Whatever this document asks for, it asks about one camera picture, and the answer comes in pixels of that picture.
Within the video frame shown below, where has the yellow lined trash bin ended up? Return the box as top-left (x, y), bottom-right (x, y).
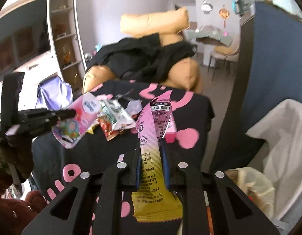
top-left (225, 167), bottom-right (275, 220)

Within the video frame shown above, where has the purple plastic bag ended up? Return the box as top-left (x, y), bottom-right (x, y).
top-left (35, 75), bottom-right (73, 110)

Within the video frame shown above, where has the red chinese knot ornament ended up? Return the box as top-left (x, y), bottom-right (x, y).
top-left (218, 5), bottom-right (230, 28)

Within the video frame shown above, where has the dining table with cloth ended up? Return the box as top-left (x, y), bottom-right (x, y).
top-left (183, 25), bottom-right (234, 47)

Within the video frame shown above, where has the green white snack bag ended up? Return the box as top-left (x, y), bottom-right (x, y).
top-left (98, 100), bottom-right (136, 130)

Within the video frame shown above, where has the black pink printed tablecloth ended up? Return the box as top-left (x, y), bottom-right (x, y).
top-left (30, 80), bottom-right (215, 235)

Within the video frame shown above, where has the beige dining chair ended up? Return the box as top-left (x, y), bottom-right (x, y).
top-left (208, 34), bottom-right (240, 81)

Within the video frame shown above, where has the panda wall clock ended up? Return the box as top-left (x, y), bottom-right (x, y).
top-left (200, 0), bottom-right (213, 14)

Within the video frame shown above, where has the white display shelf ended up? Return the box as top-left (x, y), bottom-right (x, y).
top-left (46, 0), bottom-right (86, 98)

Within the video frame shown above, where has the pink colourful tissue pack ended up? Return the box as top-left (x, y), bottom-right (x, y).
top-left (52, 92), bottom-right (101, 149)

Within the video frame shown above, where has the pink toy box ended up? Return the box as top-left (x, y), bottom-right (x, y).
top-left (164, 115), bottom-right (177, 144)

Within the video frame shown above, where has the red snack packet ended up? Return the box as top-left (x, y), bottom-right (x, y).
top-left (97, 117), bottom-right (123, 141)

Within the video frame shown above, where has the white cloth covered armchair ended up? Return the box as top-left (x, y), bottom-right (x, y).
top-left (246, 99), bottom-right (302, 220)

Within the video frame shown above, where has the black jacket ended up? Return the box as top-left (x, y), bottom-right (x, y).
top-left (87, 33), bottom-right (195, 83)

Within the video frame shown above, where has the orange beanbag sofa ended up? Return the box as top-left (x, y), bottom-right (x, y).
top-left (82, 7), bottom-right (203, 94)

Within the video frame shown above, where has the pink yellow snack wrapper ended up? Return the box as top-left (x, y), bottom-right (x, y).
top-left (131, 90), bottom-right (182, 222)

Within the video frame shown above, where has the clear plastic jelly cup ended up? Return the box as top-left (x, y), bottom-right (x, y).
top-left (125, 100), bottom-right (143, 116)

